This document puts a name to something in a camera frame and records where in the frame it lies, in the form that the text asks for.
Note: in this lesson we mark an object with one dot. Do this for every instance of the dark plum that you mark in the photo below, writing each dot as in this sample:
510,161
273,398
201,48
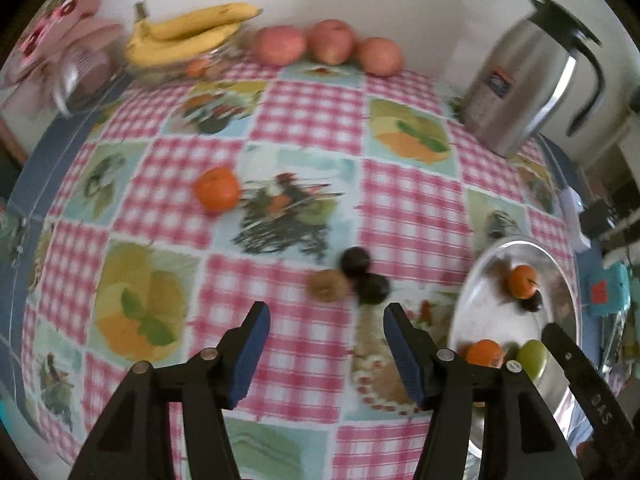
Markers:
532,303
356,261
372,288

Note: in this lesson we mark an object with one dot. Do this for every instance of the stainless steel thermos jug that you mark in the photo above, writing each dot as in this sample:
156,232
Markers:
530,85

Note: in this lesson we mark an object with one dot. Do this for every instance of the orange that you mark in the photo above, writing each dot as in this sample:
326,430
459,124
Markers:
484,352
217,190
522,280

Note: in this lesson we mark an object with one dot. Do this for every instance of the pink checked fruit-print tablecloth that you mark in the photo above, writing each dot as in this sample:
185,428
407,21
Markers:
410,210

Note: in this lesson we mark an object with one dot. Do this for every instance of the teal box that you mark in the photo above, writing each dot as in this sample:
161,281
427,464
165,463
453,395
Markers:
607,290

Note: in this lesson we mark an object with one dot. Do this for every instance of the bunch of yellow bananas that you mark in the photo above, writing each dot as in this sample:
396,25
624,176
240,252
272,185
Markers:
190,30

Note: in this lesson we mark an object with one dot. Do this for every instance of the black power adapter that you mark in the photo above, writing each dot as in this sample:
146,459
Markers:
595,220

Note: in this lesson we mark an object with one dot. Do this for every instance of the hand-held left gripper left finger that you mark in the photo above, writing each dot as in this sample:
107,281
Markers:
249,352

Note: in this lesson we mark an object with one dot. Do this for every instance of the glass fruit bowl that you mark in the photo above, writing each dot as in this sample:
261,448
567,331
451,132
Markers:
165,71

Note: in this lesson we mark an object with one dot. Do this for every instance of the red apple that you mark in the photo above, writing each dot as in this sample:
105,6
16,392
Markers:
279,45
331,40
380,56

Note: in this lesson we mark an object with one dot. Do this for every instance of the stainless steel bowl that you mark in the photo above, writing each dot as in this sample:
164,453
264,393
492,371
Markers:
555,275

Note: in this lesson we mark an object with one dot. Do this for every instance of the large green fruit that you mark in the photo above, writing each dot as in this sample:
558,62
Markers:
532,360

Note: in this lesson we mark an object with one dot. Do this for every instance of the white power strip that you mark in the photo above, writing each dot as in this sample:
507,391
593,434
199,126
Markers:
572,215

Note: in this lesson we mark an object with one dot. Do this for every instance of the glass jar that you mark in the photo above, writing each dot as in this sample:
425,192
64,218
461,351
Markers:
85,77

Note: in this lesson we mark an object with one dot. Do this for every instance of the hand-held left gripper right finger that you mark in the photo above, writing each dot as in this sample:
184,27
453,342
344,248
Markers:
405,357

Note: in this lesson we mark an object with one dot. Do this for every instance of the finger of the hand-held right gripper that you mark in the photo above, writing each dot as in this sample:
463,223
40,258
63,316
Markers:
585,385

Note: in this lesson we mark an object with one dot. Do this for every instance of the pink packet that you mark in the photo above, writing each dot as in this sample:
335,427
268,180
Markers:
60,20

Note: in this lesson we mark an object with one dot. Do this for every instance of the brown kiwi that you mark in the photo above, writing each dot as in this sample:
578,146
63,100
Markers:
327,284

